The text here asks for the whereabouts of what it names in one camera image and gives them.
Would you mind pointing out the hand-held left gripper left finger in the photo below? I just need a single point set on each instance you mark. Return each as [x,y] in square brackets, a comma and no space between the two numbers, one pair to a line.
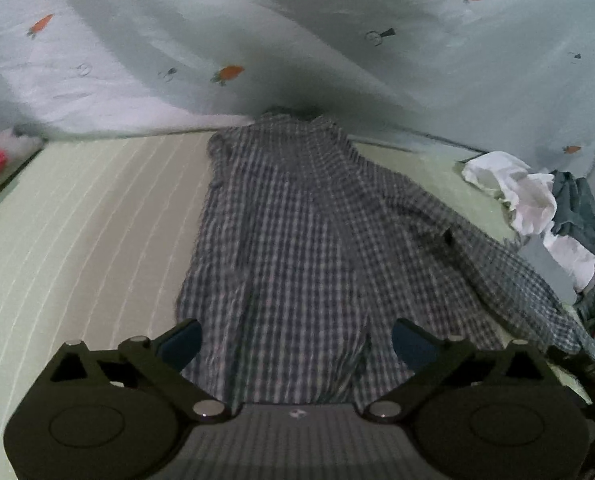
[180,347]

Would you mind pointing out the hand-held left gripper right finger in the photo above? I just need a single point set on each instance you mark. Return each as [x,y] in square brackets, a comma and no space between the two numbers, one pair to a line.
[413,345]

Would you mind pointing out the blue plaid shirt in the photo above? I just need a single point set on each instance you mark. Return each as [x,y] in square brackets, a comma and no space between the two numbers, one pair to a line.
[287,240]

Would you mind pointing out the grey folded garment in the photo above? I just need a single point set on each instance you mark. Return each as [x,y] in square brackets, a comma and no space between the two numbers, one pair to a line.
[542,266]

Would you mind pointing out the white garment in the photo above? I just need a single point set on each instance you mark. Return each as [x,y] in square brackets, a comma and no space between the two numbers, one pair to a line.
[527,195]

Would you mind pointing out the dark teal garment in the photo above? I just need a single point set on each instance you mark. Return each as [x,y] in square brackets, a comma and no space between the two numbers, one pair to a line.
[577,210]

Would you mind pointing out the white fluffy cloth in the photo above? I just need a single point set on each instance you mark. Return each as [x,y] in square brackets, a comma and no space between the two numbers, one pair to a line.
[17,144]

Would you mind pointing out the carrot print light blue sheet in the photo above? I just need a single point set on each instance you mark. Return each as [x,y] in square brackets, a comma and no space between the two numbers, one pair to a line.
[277,20]

